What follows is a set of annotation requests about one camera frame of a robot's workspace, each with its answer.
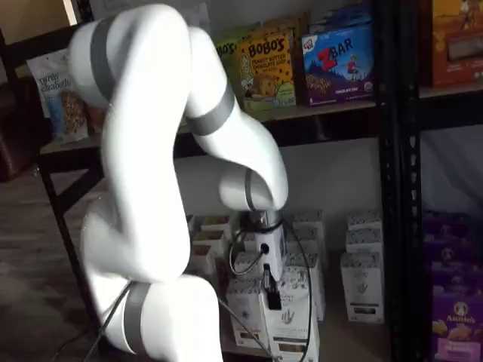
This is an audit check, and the white gripper block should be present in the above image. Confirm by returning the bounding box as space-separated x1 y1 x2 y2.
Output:
255 225 287 311

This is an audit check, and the white box with green strip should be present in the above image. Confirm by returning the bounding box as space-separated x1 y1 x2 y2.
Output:
346 210 383 232
340 251 385 324
345 229 383 254
263 266 321 362

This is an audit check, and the white box with orange strip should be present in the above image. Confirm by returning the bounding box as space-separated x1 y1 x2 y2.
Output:
232 250 265 282
241 232 261 252
226 278 267 346

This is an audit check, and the white and yellow granola box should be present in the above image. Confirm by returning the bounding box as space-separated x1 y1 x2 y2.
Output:
199 214 232 232
187 244 223 278
194 229 229 248

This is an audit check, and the purple snack box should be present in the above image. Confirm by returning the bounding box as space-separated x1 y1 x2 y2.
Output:
422 210 472 252
429 247 483 299

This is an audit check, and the purple Annie's box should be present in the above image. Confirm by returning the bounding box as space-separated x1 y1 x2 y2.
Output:
432 290 483 362

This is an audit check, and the light wooden shelf board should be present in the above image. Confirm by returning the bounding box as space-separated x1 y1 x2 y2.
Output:
39 100 378 155
418 84 483 100

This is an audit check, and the yellow Bobo's peanut butter box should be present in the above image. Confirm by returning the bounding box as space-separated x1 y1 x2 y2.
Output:
236 30 297 116
263 13 310 38

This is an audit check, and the blue Z Bar box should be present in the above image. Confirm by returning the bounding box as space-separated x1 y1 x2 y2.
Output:
309 2 373 35
300 20 377 107

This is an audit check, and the green Bobo's box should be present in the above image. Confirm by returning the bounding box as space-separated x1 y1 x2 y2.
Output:
215 37 242 82

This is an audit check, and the orange snack box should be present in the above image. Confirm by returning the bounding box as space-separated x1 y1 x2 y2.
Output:
429 0 483 88

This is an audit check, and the black metal shelving rack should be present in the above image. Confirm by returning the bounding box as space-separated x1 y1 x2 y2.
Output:
0 0 403 362
399 0 483 362

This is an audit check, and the white granola bag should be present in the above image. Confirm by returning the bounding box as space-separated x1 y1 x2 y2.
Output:
190 2 211 31

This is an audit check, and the blue Purely Elizabeth granola bag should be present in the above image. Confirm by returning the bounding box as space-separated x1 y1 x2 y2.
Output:
26 51 91 145

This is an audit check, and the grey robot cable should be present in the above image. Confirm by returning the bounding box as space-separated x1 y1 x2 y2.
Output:
88 220 317 362

